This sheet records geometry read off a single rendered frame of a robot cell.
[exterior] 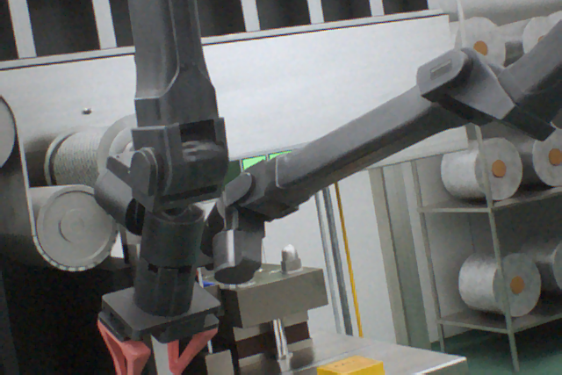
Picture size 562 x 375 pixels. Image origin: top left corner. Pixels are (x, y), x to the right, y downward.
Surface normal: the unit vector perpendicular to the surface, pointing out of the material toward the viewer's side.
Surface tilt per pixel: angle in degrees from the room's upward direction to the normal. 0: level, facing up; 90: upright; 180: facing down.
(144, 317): 30
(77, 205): 90
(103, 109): 90
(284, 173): 62
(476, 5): 90
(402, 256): 90
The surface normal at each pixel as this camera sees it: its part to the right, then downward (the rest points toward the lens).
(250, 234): 0.66, -0.37
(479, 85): -0.75, -0.31
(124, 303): 0.17, -0.89
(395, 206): 0.50, -0.04
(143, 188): -0.75, 0.16
